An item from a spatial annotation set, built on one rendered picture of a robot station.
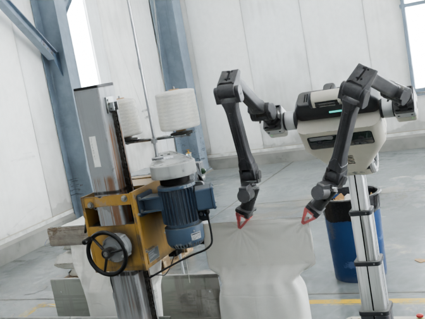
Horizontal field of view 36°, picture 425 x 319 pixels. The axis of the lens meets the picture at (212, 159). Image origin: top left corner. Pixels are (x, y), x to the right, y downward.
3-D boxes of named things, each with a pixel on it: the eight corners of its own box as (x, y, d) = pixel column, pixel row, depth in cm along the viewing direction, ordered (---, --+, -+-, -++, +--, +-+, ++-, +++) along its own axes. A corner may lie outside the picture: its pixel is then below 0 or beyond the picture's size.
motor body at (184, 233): (212, 238, 261) (201, 177, 258) (196, 250, 248) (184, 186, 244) (178, 240, 268) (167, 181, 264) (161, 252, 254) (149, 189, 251)
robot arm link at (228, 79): (238, 62, 260) (215, 65, 264) (236, 93, 255) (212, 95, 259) (276, 106, 297) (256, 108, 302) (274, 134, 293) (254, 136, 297)
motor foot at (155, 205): (174, 207, 259) (170, 186, 258) (160, 216, 249) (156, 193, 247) (153, 209, 263) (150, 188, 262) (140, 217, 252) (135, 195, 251)
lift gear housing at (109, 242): (135, 257, 253) (129, 230, 251) (127, 262, 248) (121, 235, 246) (111, 259, 257) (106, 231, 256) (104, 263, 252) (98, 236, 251)
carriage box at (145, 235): (184, 244, 281) (171, 173, 277) (147, 271, 251) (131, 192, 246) (135, 247, 291) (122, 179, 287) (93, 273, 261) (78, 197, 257)
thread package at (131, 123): (150, 132, 279) (142, 93, 277) (133, 137, 266) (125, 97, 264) (120, 136, 286) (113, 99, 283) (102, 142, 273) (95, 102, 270)
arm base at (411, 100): (393, 89, 286) (394, 114, 282) (389, 81, 279) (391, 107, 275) (413, 86, 282) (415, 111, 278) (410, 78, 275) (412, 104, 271)
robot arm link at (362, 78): (377, 67, 233) (353, 57, 239) (360, 101, 236) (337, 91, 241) (413, 90, 271) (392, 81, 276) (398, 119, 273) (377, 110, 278)
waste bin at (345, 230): (397, 261, 519) (386, 182, 511) (388, 285, 473) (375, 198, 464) (338, 264, 539) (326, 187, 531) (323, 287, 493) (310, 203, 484)
